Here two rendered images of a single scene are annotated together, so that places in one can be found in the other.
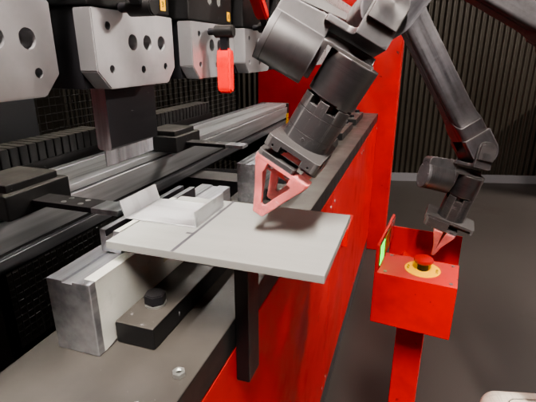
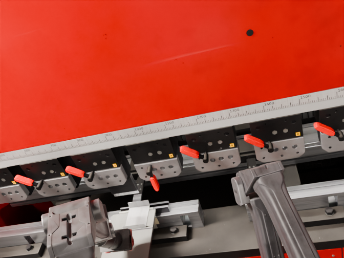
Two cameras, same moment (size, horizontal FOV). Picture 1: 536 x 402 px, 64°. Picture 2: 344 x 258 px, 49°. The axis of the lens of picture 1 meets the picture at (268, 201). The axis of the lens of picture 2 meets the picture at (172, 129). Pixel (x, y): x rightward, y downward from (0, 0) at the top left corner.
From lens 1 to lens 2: 1.43 m
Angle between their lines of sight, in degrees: 78
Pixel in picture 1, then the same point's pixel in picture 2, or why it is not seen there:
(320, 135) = not seen: hidden behind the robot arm
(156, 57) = (113, 179)
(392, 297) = not seen: outside the picture
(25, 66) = (65, 188)
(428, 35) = (257, 231)
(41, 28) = (67, 181)
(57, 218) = not seen: hidden behind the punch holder
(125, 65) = (98, 184)
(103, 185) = (189, 168)
